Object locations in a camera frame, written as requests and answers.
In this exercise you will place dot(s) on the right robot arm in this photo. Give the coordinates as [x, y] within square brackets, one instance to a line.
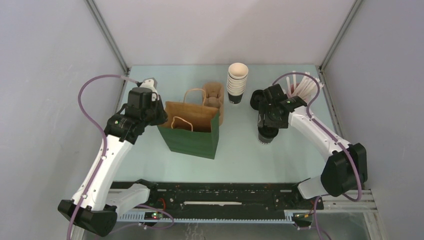
[346, 163]

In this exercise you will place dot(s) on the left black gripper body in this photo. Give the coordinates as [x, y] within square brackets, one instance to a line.
[155, 116]

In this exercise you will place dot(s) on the stack of black lids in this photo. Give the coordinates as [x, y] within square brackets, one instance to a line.
[256, 98]

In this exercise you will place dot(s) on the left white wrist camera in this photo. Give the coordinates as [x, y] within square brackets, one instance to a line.
[150, 83]

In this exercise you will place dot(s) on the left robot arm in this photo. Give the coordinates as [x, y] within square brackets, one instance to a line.
[89, 208]

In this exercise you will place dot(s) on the green paper bag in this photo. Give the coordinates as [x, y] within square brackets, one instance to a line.
[191, 129]

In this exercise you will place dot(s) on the pink straw holder cup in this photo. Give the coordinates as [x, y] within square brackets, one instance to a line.
[294, 89]

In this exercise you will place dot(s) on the white wrapped straws bundle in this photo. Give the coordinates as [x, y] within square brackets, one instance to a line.
[308, 88]

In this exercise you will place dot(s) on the brown pulp cup carrier stack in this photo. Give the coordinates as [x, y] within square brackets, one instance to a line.
[215, 95]

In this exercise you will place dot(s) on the stack of paper cups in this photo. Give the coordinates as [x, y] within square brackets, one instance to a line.
[236, 82]

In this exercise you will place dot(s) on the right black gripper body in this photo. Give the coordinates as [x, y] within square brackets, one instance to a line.
[270, 119]

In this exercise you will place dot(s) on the black paper coffee cup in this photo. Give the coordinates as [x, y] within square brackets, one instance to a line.
[267, 134]

